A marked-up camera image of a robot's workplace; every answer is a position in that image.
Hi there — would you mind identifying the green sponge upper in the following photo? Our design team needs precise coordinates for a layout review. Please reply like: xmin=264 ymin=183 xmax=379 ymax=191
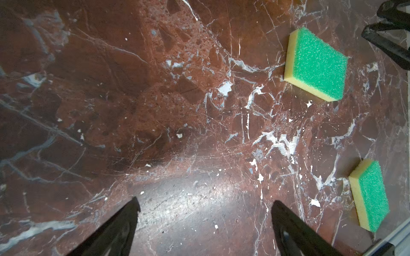
xmin=284 ymin=27 xmax=348 ymax=102

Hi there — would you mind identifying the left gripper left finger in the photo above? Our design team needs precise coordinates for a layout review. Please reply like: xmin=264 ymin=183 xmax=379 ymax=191
xmin=69 ymin=197 xmax=141 ymax=256

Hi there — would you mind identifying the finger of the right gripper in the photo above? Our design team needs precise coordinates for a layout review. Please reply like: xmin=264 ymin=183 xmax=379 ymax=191
xmin=377 ymin=0 xmax=410 ymax=31
xmin=362 ymin=22 xmax=410 ymax=70

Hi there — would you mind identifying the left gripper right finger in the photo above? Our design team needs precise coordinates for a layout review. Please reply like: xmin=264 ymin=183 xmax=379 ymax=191
xmin=271 ymin=200 xmax=341 ymax=256

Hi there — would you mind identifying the green sponge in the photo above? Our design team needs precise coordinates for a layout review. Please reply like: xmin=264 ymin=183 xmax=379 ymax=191
xmin=284 ymin=27 xmax=348 ymax=102
xmin=349 ymin=159 xmax=390 ymax=233

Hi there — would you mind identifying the green sponge lower right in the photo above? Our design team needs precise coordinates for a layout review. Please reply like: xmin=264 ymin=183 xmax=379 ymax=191
xmin=349 ymin=159 xmax=390 ymax=233

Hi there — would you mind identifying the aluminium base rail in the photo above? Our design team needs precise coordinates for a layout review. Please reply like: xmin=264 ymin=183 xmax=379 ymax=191
xmin=364 ymin=219 xmax=410 ymax=256

